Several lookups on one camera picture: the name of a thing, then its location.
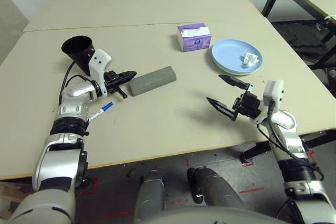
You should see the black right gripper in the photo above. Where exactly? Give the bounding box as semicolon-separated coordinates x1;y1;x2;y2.
206;74;264;122

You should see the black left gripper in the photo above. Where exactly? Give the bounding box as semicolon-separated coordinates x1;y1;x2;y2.
104;70;138;100

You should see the grey glasses case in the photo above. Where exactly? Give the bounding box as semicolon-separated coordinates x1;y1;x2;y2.
127;66;177;98

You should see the white tissue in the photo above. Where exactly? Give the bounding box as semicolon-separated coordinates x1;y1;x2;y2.
240;52;259;68

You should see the light blue plate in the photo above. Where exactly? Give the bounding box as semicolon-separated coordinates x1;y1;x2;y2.
211;39;264;74

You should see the light green plate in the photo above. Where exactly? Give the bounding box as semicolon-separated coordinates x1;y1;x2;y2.
212;58;263;76

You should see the white marker with blue cap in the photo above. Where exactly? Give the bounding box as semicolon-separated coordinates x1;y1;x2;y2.
88;101;114;124

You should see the black plastic cup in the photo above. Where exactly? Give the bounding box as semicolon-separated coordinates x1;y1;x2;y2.
61;35;96;77

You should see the purple tissue pack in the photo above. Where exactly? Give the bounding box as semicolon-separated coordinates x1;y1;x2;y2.
176;23;212;52

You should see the grey robot right leg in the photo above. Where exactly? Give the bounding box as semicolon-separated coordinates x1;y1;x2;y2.
186;166;246;209

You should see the grey robot leg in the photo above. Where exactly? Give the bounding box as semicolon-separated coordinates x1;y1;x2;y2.
186;166;246;209
133;170;166;219

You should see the grey robot left leg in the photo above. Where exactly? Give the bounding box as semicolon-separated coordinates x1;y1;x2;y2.
133;170;166;219

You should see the grey robot torso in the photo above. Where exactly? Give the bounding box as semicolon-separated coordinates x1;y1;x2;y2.
132;205;292;224

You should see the white tie on side table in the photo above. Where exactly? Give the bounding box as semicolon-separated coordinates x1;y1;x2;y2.
323;13;336;26

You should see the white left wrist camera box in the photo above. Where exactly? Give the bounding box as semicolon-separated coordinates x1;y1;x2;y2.
88;48;113;98

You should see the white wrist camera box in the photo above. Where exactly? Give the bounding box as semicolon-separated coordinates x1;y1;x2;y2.
249;79;285;125
88;48;113;98

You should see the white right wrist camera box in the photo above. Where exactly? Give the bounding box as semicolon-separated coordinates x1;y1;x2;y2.
249;79;285;125

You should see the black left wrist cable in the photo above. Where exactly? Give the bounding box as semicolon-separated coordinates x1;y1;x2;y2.
59;60;93;104

